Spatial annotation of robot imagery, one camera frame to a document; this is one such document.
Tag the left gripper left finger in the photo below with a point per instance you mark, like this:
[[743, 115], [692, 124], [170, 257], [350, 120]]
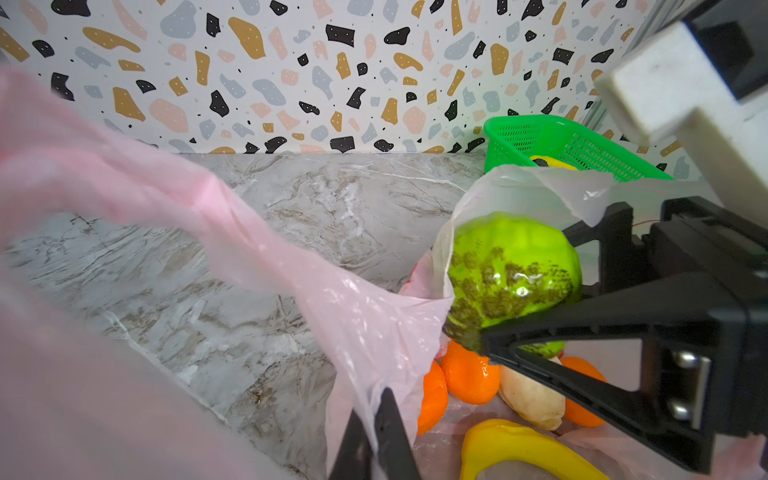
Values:
[[354, 458]]

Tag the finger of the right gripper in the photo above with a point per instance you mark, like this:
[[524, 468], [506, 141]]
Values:
[[576, 360], [617, 249]]

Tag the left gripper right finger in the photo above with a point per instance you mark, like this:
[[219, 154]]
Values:
[[394, 455]]

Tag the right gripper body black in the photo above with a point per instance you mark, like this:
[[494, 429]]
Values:
[[696, 236]]

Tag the yellow banana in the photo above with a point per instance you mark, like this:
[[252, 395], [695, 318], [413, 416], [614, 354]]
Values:
[[495, 441], [549, 162]]

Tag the green fruit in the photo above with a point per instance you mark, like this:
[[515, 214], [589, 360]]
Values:
[[504, 267]]

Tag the peach fruit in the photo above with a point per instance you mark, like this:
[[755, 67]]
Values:
[[534, 402]]

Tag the yellow banana in basket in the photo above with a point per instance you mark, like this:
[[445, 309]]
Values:
[[549, 162]]

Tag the green plastic basket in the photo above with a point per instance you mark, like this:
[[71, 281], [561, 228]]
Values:
[[514, 140]]

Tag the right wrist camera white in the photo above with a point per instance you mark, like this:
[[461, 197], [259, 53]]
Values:
[[702, 78]]

